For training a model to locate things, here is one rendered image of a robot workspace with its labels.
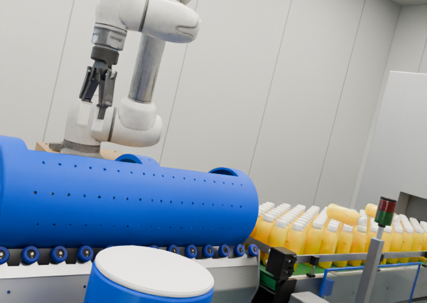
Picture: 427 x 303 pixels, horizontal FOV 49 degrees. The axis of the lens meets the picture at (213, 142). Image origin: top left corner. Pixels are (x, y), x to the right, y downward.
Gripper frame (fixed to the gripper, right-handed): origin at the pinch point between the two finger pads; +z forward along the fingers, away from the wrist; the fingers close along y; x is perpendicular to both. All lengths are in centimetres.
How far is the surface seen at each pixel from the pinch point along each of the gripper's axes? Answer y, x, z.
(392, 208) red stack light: 39, 106, 9
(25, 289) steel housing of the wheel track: 12.8, -13.7, 43.4
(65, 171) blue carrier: 11.0, -9.3, 13.1
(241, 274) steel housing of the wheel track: 13, 63, 43
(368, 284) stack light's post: 38, 106, 39
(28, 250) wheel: 10.4, -13.9, 34.1
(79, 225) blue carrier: 13.9, -3.6, 26.2
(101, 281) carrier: 39, -9, 30
